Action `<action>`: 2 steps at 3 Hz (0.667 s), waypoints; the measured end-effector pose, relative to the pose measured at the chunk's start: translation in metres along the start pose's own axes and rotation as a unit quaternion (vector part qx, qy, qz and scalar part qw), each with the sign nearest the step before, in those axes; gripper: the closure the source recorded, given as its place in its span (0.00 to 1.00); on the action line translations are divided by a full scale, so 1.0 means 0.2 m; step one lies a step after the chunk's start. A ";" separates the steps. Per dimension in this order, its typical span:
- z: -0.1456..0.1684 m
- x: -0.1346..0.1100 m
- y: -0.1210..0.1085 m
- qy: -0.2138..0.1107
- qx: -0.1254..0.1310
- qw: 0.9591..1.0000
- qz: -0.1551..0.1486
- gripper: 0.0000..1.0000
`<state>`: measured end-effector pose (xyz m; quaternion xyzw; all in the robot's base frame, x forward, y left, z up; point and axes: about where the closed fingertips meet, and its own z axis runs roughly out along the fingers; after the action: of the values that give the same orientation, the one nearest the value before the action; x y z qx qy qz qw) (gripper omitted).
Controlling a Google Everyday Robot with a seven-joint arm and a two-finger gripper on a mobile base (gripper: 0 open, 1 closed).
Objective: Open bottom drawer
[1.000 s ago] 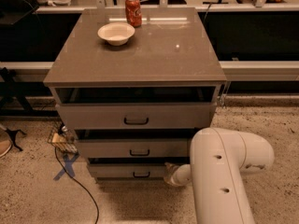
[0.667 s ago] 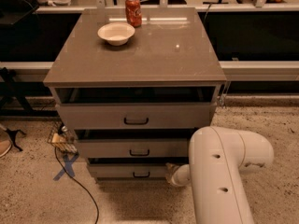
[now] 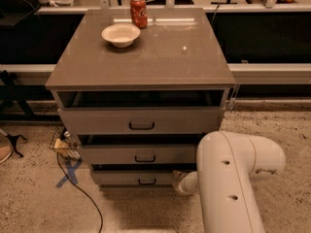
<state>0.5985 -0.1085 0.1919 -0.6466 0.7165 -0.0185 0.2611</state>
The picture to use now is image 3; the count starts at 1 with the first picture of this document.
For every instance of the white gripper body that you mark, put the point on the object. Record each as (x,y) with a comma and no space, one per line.
(183,184)

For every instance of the grey bottom drawer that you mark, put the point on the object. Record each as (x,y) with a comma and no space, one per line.
(132,178)

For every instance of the grey drawer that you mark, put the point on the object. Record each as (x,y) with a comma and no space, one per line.
(132,178)
(141,121)
(140,154)

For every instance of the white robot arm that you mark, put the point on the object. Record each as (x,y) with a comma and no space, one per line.
(226,163)

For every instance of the grey middle drawer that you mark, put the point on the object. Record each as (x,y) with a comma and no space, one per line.
(140,154)

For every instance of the grey drawer cabinet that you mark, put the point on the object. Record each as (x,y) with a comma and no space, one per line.
(176,62)

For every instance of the grey top drawer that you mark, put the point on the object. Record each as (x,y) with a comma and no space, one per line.
(141,121)

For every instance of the white bowl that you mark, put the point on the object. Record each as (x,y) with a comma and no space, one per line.
(121,35)

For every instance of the orange soda can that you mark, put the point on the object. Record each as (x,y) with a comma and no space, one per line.
(138,12)

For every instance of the black stand leg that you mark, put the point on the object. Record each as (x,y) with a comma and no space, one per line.
(13,141)

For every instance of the black chair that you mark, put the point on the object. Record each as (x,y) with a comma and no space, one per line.
(14,11)

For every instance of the wire basket with items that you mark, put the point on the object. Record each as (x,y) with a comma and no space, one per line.
(64,143)

